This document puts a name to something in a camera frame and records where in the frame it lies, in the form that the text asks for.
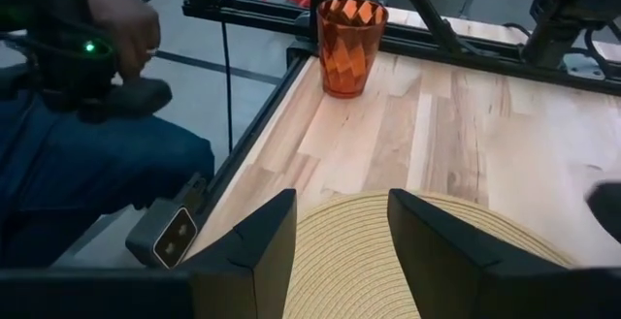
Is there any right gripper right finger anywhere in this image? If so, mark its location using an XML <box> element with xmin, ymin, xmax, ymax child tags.
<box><xmin>387</xmin><ymin>187</ymin><xmax>621</xmax><ymax>319</ymax></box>

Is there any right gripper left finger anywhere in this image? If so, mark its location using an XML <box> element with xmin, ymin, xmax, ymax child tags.
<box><xmin>0</xmin><ymin>187</ymin><xmax>298</xmax><ymax>319</ymax></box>

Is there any round woven straw placemat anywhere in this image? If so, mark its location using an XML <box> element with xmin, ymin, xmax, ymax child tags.
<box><xmin>282</xmin><ymin>190</ymin><xmax>578</xmax><ymax>319</ymax></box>

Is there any orange faceted plastic cup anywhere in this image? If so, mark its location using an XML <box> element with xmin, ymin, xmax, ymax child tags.
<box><xmin>315</xmin><ymin>0</ymin><xmax>389</xmax><ymax>100</ymax></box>

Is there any person's leg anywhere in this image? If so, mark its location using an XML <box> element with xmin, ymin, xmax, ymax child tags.
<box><xmin>0</xmin><ymin>88</ymin><xmax>215</xmax><ymax>268</ymax></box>

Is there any person's hand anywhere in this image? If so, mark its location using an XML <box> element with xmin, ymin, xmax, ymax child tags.
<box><xmin>82</xmin><ymin>0</ymin><xmax>162</xmax><ymax>82</ymax></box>

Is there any small grey depth camera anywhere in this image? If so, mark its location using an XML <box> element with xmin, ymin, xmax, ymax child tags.
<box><xmin>124</xmin><ymin>173</ymin><xmax>208</xmax><ymax>270</ymax></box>

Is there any black hanging cable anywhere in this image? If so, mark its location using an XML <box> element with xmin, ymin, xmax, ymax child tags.
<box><xmin>218</xmin><ymin>0</ymin><xmax>235</xmax><ymax>154</ymax></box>

